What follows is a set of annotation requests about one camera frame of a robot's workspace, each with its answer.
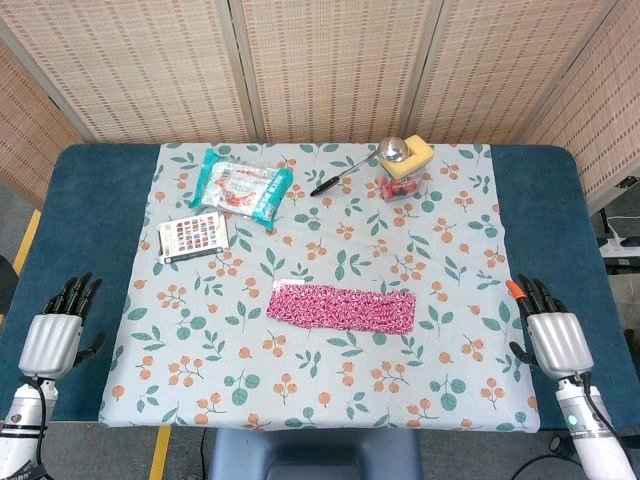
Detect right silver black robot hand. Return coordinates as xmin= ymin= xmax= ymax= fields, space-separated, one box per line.
xmin=505 ymin=273 xmax=596 ymax=381

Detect teal snack bag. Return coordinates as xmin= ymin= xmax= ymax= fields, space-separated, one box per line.
xmin=188 ymin=147 xmax=295 ymax=232

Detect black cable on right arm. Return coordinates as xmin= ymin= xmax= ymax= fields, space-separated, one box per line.
xmin=569 ymin=370 xmax=629 ymax=454

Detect clear jar red contents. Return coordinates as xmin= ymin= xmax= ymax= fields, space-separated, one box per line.
xmin=377 ymin=167 xmax=432 ymax=203

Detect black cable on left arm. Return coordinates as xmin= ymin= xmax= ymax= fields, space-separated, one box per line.
xmin=22 ymin=375 xmax=51 ymax=480

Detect yellow sponge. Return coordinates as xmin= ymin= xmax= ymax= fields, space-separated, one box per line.
xmin=380 ymin=133 xmax=434 ymax=179

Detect black floor cable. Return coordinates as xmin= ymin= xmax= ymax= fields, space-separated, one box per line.
xmin=514 ymin=434 xmax=576 ymax=480

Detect floral print tablecloth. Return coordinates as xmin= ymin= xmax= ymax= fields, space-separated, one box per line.
xmin=97 ymin=142 xmax=541 ymax=434

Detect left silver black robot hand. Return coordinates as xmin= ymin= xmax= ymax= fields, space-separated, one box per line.
xmin=17 ymin=272 xmax=107 ymax=380

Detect white card box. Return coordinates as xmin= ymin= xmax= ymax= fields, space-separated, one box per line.
xmin=157 ymin=211 xmax=231 ymax=265

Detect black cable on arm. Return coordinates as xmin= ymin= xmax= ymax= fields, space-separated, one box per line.
xmin=22 ymin=375 xmax=51 ymax=480
xmin=569 ymin=370 xmax=629 ymax=454

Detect steel ladle black handle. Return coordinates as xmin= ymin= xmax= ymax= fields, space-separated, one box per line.
xmin=309 ymin=135 xmax=409 ymax=198

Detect woven bamboo screen panel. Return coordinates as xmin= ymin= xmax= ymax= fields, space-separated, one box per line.
xmin=239 ymin=0 xmax=444 ymax=146
xmin=0 ymin=0 xmax=251 ymax=146
xmin=412 ymin=0 xmax=624 ymax=146
xmin=0 ymin=39 xmax=86 ymax=211
xmin=522 ymin=0 xmax=640 ymax=214

